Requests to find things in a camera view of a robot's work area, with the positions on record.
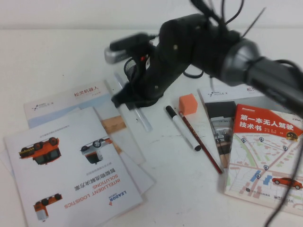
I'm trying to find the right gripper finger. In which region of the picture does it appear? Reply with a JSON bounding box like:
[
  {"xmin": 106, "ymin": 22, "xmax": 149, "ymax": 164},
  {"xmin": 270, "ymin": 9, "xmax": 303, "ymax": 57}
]
[
  {"xmin": 126, "ymin": 99, "xmax": 143, "ymax": 111},
  {"xmin": 110, "ymin": 81, "xmax": 133, "ymax": 109}
]

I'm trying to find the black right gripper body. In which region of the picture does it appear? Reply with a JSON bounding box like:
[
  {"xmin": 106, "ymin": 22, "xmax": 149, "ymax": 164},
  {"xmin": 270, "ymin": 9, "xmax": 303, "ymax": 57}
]
[{"xmin": 129, "ymin": 17, "xmax": 199, "ymax": 106}]

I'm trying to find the black mesh pen holder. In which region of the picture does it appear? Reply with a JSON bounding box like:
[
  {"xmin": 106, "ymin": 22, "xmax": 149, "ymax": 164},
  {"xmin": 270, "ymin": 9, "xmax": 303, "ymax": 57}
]
[{"xmin": 123, "ymin": 58, "xmax": 165, "ymax": 108}]

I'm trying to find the orange foam cube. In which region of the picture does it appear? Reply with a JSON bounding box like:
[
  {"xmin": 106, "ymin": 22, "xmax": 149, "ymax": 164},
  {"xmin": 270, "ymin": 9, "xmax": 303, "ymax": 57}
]
[{"xmin": 178, "ymin": 94, "xmax": 198, "ymax": 116}]

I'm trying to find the labelled white marker black cap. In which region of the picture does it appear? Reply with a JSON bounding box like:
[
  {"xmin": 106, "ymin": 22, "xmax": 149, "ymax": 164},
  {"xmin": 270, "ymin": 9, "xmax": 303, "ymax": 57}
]
[{"xmin": 165, "ymin": 105, "xmax": 202, "ymax": 152}]

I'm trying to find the AgileX brochure with sky picture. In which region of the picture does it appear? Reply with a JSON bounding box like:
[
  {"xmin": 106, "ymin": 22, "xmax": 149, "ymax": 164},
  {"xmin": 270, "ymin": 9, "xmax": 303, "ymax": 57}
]
[{"xmin": 23, "ymin": 81, "xmax": 157, "ymax": 194}]

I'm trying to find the AgileX brochure with room photo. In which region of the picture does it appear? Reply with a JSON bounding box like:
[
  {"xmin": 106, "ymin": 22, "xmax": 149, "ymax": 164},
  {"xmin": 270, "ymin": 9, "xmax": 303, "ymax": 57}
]
[{"xmin": 197, "ymin": 85, "xmax": 294, "ymax": 169}]

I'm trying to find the red pencil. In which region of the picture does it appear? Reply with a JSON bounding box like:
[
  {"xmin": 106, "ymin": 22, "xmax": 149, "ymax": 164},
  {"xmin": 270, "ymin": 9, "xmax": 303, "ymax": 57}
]
[{"xmin": 178, "ymin": 111, "xmax": 223, "ymax": 175}]

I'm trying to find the Leador logistics brochure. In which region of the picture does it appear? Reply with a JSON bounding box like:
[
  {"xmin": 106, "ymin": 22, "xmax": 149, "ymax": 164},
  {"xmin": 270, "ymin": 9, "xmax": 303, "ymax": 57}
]
[{"xmin": 2, "ymin": 106, "xmax": 144, "ymax": 227}]

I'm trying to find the grey zip tie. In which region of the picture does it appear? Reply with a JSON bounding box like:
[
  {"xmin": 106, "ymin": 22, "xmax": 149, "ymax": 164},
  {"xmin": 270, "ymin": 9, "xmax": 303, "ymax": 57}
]
[{"xmin": 241, "ymin": 7, "xmax": 267, "ymax": 38}]

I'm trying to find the red book with map cover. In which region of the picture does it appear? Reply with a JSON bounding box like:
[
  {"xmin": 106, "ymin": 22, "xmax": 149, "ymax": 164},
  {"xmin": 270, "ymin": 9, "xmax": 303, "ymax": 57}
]
[{"xmin": 223, "ymin": 103, "xmax": 303, "ymax": 216}]

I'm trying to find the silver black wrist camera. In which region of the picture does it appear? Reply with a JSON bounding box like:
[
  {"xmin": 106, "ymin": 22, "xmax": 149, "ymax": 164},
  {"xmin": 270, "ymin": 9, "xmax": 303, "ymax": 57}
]
[{"xmin": 104, "ymin": 33, "xmax": 157, "ymax": 65}]

